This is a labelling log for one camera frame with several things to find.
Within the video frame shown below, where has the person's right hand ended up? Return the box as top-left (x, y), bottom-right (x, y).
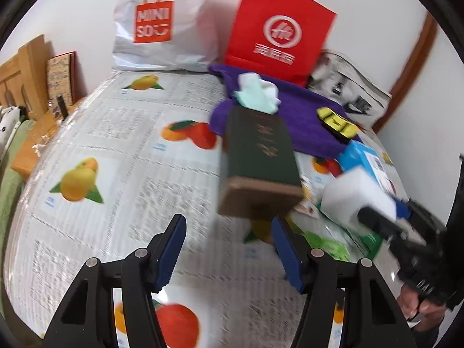
top-left (397, 283), bottom-right (449, 331)

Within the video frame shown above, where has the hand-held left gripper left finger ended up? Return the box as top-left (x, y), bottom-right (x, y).
top-left (43, 213), bottom-right (188, 348)

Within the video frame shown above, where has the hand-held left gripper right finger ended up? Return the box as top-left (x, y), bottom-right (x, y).
top-left (271, 215), bottom-right (423, 348)

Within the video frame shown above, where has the wooden nightstand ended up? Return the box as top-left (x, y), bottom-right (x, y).
top-left (11, 96), bottom-right (88, 180)

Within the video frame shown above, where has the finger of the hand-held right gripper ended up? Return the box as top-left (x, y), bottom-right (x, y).
top-left (395, 197), bottom-right (447, 231)
top-left (357, 206), bottom-right (408, 243)

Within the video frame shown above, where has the fruit printed tablecloth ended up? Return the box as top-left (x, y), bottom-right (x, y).
top-left (3, 69), bottom-right (414, 348)

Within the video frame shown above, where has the red paper shopping bag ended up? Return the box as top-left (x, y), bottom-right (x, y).
top-left (223, 0), bottom-right (338, 88)

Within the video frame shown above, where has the person's dark clothing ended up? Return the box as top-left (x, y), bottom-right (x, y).
top-left (447, 174), bottom-right (464, 312)

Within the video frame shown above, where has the white sponge block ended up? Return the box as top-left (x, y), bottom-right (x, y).
top-left (321, 167), bottom-right (397, 233)

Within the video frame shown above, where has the patterned cover book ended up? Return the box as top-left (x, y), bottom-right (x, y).
top-left (46, 51), bottom-right (78, 108)

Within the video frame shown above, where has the black clip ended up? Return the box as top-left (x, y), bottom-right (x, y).
top-left (54, 95), bottom-right (68, 120)

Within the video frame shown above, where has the wooden door frame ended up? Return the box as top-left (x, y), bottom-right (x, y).
top-left (373, 12), bottom-right (440, 134)

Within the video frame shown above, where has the white folded tissue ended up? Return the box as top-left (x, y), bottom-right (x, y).
top-left (233, 72), bottom-right (282, 115)

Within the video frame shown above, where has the wooden headboard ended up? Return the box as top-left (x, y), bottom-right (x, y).
top-left (0, 34), bottom-right (55, 120)

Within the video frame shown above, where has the white dotted cloth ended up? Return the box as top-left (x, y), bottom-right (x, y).
top-left (0, 105), bottom-right (27, 161)

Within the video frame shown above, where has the dark green box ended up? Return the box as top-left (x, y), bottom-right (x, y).
top-left (217, 106), bottom-right (304, 221)

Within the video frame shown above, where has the white plastic shopping bag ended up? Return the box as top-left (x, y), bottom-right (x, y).
top-left (112, 0), bottom-right (225, 72)

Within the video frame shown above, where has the purple towel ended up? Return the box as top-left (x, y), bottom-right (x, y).
top-left (208, 63), bottom-right (363, 160)

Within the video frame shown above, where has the green bedding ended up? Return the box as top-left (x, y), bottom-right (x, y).
top-left (0, 119), bottom-right (37, 262)

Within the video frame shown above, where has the yellow green packet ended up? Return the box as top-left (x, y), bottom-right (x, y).
top-left (316, 106), bottom-right (359, 140)

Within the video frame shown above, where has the green tissue pack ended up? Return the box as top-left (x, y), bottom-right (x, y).
top-left (306, 221), bottom-right (382, 262)

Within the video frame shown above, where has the blue cardboard box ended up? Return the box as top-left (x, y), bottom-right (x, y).
top-left (337, 141), bottom-right (398, 193)

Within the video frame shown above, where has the grey fabric bag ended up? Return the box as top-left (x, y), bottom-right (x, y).
top-left (306, 49), bottom-right (392, 131)

